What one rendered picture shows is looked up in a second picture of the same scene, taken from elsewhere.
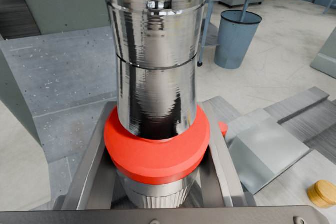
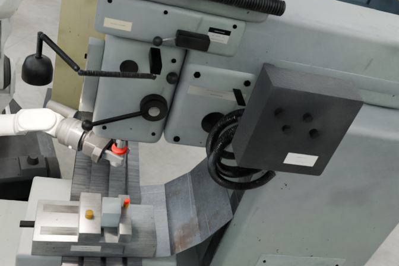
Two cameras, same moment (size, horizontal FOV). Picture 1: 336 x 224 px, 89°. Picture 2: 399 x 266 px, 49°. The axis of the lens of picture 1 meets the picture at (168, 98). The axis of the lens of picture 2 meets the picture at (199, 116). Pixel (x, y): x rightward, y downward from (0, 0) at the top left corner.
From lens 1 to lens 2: 1.33 m
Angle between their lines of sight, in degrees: 74
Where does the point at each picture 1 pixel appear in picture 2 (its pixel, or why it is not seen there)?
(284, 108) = not seen: outside the picture
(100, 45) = (217, 188)
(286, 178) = (98, 213)
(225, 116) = (139, 234)
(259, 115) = (127, 228)
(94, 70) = (205, 190)
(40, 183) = not seen: hidden behind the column
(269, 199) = (97, 203)
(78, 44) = not seen: hidden behind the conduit
